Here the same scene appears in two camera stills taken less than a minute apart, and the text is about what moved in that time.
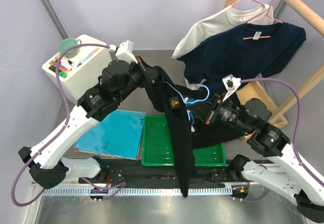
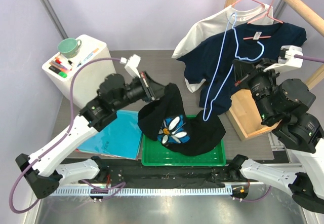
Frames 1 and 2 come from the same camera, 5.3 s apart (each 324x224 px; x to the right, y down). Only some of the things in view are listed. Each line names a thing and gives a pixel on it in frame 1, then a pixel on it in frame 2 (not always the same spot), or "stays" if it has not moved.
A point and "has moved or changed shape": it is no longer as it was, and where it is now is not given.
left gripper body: [142, 66] to [144, 81]
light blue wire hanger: [193, 99] to [205, 116]
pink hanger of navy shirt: [267, 15] stays
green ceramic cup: [67, 43] stays
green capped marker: [63, 74] stays
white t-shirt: [230, 19] stays
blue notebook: [120, 135] stays
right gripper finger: [201, 110] to [241, 69]
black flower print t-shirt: [189, 128] has moved or changed shape
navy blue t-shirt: [246, 51] stays
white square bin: [92, 58] stays
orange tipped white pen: [94, 51] stays
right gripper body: [218, 100] to [264, 65]
